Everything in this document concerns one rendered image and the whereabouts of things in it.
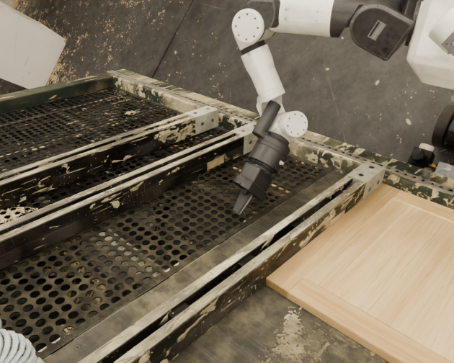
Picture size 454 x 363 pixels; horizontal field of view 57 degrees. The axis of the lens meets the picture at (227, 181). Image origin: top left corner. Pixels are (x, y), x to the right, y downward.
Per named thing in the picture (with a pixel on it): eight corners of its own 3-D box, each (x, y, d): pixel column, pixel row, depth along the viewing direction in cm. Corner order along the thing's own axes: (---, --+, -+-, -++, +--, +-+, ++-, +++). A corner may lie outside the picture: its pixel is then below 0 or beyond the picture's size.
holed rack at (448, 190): (456, 191, 115) (457, 189, 114) (452, 195, 113) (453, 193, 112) (112, 70, 210) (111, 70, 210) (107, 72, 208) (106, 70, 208)
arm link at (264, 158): (245, 193, 114) (266, 155, 115) (273, 207, 108) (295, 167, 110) (223, 176, 104) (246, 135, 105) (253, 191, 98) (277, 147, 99)
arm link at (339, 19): (343, -15, 95) (406, -13, 90) (339, 24, 101) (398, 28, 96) (331, 1, 87) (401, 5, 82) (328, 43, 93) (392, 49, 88)
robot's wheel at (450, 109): (452, 94, 188) (432, 124, 181) (463, 97, 185) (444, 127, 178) (447, 125, 203) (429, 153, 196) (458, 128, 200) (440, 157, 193)
